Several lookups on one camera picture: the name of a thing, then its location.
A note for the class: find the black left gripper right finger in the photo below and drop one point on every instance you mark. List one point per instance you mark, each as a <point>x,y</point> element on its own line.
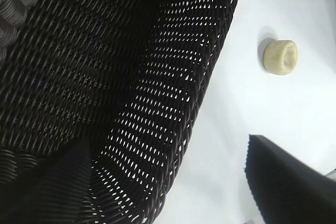
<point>294,195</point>

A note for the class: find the dark brown woven wicker basket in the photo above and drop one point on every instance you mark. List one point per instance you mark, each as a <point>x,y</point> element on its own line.
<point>78,77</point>

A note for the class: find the pale yellow egg yolk pastry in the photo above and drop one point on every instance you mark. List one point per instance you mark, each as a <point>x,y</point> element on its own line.
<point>278,56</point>

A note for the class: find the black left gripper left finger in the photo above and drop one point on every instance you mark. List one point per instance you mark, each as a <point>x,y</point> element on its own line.
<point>52,197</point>

